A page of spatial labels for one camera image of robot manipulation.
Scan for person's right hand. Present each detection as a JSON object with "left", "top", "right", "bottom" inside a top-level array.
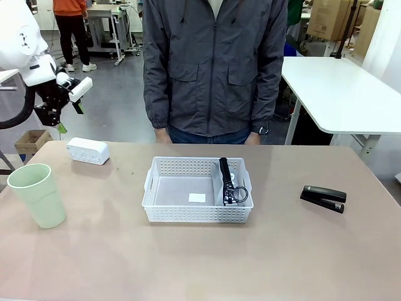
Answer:
[{"left": 154, "top": 127, "right": 172, "bottom": 144}]

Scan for white perforated plastic basket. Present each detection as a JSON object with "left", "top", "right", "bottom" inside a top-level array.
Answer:
[{"left": 141, "top": 156, "right": 255, "bottom": 224}]

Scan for thick black arm cable hose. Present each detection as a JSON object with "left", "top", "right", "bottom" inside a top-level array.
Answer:
[{"left": 0, "top": 84, "right": 36, "bottom": 130}]

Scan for small open cardboard box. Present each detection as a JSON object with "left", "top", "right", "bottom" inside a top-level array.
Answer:
[{"left": 14, "top": 129, "right": 53, "bottom": 155}]

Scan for person's left hand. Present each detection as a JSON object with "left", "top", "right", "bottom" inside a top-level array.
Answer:
[{"left": 245, "top": 131, "right": 263, "bottom": 145}]

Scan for person in grey jacket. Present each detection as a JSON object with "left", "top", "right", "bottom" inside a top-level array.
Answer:
[{"left": 142, "top": 0, "right": 289, "bottom": 145}]

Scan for white side table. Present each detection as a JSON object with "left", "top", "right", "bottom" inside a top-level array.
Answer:
[{"left": 281, "top": 56, "right": 401, "bottom": 166}]

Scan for large brown cardboard box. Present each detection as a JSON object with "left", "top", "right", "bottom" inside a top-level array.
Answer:
[{"left": 306, "top": 0, "right": 377, "bottom": 41}]

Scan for white rectangular alarm clock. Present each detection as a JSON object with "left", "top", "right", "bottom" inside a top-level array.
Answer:
[{"left": 66, "top": 137, "right": 111, "bottom": 166}]

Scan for person in orange top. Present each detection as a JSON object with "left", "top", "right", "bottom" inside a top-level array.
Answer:
[{"left": 52, "top": 0, "right": 97, "bottom": 73}]

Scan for black metal pole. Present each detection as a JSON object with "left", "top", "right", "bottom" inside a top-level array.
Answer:
[{"left": 335, "top": 0, "right": 360, "bottom": 59}]

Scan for white workbench on casters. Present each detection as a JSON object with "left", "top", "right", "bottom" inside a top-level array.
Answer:
[{"left": 86, "top": 4, "right": 142, "bottom": 66}]

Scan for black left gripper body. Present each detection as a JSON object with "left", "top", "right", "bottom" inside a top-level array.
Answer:
[{"left": 39, "top": 78, "right": 73, "bottom": 109}]

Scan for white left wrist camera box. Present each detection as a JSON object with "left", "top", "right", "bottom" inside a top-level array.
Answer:
[{"left": 68, "top": 77, "right": 93, "bottom": 103}]

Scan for black stapler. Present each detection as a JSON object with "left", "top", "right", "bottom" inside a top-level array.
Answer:
[{"left": 299, "top": 185, "right": 348, "bottom": 214}]

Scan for pale green plastic cup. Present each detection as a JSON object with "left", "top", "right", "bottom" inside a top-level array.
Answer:
[{"left": 6, "top": 163, "right": 68, "bottom": 230}]

